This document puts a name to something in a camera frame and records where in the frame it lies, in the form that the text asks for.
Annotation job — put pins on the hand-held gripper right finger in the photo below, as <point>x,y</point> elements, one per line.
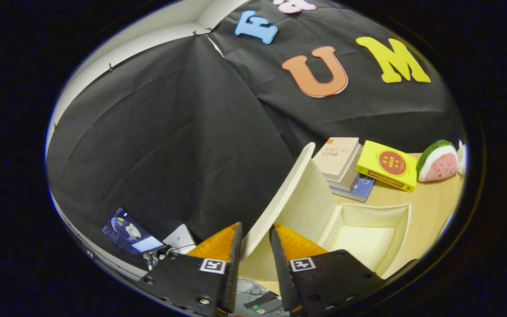
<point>280,273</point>

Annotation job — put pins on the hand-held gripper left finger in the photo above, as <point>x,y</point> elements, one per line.
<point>235,273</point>

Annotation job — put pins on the cream storage box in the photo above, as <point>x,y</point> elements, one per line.
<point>306,202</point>

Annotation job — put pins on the white plastic box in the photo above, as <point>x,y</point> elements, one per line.
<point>179,240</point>

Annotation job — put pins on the dark flat device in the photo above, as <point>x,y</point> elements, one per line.
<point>264,303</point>

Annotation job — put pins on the small lit screen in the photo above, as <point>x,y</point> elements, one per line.
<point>128,231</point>

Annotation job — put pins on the yellow book with red circle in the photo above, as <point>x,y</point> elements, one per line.
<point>387,165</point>

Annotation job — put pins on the watermelon slice plush toy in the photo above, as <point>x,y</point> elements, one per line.
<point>438,165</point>

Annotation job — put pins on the white plush toy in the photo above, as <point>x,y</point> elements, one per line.
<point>461,158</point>

